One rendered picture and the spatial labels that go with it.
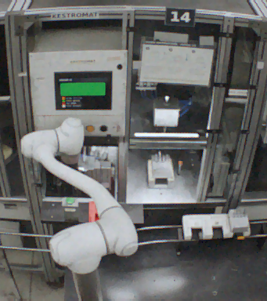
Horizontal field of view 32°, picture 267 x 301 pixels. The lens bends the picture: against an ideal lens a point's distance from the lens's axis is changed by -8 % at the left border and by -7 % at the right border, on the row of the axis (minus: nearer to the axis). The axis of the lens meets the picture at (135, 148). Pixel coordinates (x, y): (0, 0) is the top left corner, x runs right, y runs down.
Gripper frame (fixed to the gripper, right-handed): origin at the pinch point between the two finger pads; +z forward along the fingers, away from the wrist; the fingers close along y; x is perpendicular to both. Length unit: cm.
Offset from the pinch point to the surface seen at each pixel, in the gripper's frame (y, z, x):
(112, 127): -17.9, -32.9, -8.6
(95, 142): -10.8, -26.2, -5.6
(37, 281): 20, 114, -19
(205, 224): -72, 17, 3
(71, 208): -2.0, 11.2, 1.6
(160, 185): -49, 15, -23
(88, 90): -5, -54, -6
